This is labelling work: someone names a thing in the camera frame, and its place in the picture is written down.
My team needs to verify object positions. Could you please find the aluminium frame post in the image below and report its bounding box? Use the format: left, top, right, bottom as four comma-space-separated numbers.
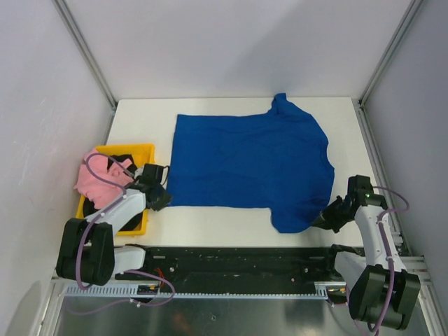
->
358, 0, 428, 106
51, 0, 118, 106

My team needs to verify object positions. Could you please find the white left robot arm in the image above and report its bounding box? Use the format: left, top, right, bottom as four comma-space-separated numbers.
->
55, 164, 172, 290

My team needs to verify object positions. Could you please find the right aluminium frame post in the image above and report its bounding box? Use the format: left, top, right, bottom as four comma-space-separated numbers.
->
358, 0, 428, 106

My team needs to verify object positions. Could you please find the grey slotted cable duct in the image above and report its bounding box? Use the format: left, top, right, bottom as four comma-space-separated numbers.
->
62, 282, 330, 302

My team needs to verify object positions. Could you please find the black t shirt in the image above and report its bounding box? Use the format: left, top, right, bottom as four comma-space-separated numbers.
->
82, 153, 150, 232

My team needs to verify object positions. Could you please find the pink t shirt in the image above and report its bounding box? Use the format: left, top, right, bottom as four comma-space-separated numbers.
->
73, 148, 137, 211

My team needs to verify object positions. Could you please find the left aluminium frame post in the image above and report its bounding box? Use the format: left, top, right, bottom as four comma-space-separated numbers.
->
51, 0, 118, 106

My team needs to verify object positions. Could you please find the yellow plastic bin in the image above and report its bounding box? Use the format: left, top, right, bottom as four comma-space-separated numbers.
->
74, 143, 155, 218

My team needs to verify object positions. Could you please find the blue t shirt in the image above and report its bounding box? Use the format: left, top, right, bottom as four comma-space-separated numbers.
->
167, 94, 335, 233

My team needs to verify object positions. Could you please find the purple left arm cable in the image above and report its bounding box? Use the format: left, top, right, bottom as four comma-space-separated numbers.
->
66, 153, 176, 316

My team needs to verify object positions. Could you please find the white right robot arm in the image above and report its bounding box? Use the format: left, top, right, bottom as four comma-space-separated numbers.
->
312, 175, 421, 335

